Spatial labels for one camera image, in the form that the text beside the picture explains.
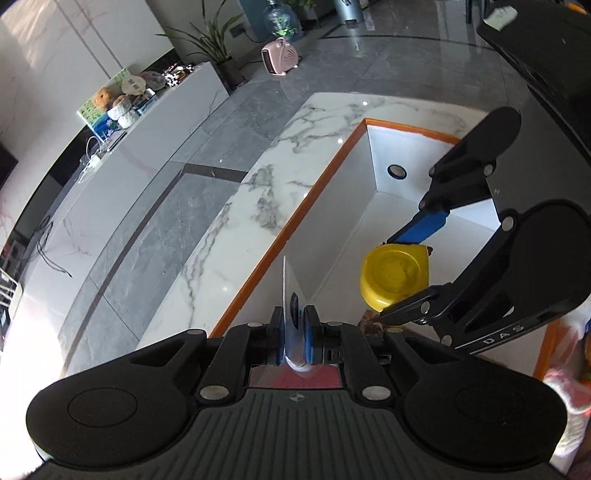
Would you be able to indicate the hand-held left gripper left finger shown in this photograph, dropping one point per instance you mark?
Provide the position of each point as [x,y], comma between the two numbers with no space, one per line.
[279,341]

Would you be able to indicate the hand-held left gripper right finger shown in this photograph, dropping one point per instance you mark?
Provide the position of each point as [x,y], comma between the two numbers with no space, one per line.
[311,339]

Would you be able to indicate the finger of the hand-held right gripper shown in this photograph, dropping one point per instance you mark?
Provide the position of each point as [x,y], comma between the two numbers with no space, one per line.
[425,226]
[480,258]

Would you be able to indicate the yellow lidded jar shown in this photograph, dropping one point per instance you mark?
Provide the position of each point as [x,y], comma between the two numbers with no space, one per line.
[392,274]

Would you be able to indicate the orange cardboard box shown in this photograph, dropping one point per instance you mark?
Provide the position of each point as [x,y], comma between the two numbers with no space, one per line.
[351,221]

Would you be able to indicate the white crochet bunny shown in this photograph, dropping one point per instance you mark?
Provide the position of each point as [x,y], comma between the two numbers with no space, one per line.
[570,385]

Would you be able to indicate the pink fan heater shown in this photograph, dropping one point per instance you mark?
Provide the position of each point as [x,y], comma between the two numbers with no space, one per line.
[279,55]

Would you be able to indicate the silver trash can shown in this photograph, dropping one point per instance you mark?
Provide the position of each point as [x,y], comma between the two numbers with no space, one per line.
[348,10]

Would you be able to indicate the white marble tv cabinet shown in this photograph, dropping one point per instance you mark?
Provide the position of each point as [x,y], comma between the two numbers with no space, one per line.
[138,157]

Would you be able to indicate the blue water jug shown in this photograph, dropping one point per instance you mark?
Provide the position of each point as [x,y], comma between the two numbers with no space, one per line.
[282,21]

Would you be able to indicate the white router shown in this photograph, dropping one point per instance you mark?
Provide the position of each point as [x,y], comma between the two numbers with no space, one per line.
[13,300]

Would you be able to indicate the white knitted pot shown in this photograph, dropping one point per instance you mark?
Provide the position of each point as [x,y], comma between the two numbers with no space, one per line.
[124,113]

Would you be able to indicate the long leaf potted plant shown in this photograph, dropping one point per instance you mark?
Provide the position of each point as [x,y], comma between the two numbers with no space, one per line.
[210,41]

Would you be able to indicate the cow patterned toy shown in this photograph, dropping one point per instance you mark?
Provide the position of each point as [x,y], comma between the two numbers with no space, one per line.
[178,74]

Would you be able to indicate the brown teddy bear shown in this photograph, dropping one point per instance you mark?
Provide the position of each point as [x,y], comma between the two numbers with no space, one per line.
[102,98]

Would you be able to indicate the black flat television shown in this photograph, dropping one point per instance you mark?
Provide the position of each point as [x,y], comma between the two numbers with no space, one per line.
[7,166]

